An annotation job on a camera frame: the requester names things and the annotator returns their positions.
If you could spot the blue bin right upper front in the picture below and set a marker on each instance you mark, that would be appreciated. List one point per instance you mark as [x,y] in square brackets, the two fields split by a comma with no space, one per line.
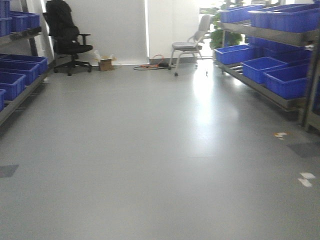
[294,18]

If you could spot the blue bin left lower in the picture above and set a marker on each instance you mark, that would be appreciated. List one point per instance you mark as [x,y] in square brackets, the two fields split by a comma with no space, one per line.
[19,71]

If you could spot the grey office chair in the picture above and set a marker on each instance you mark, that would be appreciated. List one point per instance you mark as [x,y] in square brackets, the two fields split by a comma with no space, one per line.
[193,44]

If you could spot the cardboard box on floor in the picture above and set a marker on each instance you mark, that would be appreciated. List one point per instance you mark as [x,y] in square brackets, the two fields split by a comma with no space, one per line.
[105,63]

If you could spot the steel shelf rack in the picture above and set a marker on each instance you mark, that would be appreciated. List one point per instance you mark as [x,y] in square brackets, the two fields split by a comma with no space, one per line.
[22,43]
[307,106]

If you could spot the steel left shelf rack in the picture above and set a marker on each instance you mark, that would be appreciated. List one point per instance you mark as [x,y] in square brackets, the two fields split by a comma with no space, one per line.
[22,43]

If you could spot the blue bin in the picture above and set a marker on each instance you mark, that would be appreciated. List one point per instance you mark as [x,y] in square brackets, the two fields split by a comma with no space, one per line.
[294,18]
[16,21]
[289,82]
[19,71]
[234,54]
[238,14]
[254,69]

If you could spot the steel right shelf rack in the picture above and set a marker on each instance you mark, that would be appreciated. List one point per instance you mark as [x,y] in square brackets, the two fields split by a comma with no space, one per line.
[307,106]

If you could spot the black office chair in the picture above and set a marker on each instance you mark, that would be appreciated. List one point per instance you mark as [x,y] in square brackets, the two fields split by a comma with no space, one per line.
[67,39]

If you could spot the blue bin left upper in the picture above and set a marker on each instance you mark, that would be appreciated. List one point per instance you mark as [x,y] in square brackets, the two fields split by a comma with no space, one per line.
[16,21]

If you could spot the blue bin right upper back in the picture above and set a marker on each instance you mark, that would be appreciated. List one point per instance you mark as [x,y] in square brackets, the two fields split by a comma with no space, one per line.
[238,14]

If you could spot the blue bin right lower front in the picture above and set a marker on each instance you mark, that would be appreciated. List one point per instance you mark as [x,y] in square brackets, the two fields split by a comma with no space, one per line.
[289,82]

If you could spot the blue bin right lower back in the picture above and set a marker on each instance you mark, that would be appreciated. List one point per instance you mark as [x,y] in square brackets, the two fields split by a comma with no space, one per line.
[234,54]

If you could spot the blue bin right lower middle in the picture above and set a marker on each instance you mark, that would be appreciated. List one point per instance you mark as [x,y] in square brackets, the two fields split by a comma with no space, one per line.
[254,69]

